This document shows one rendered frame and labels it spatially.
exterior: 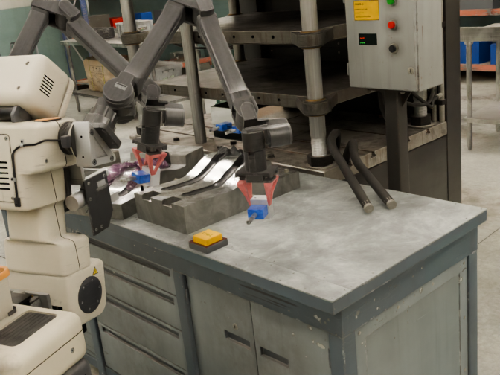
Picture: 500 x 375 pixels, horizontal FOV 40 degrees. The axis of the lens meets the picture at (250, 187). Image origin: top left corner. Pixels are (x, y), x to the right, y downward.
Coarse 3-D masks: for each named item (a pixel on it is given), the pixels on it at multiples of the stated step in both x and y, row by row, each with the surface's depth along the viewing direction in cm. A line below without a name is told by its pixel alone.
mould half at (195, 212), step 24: (216, 168) 232; (144, 192) 222; (168, 192) 219; (216, 192) 216; (240, 192) 219; (264, 192) 227; (288, 192) 235; (144, 216) 222; (168, 216) 212; (192, 216) 207; (216, 216) 214
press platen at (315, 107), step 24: (216, 72) 351; (240, 72) 342; (264, 72) 334; (288, 72) 327; (336, 72) 312; (216, 96) 307; (264, 96) 284; (288, 96) 274; (336, 96) 270; (432, 96) 298
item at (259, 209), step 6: (252, 198) 184; (258, 198) 183; (264, 198) 183; (252, 204) 183; (258, 204) 182; (264, 204) 182; (252, 210) 179; (258, 210) 179; (264, 210) 180; (270, 210) 183; (252, 216) 177; (258, 216) 179; (264, 216) 180; (270, 216) 183; (246, 222) 175
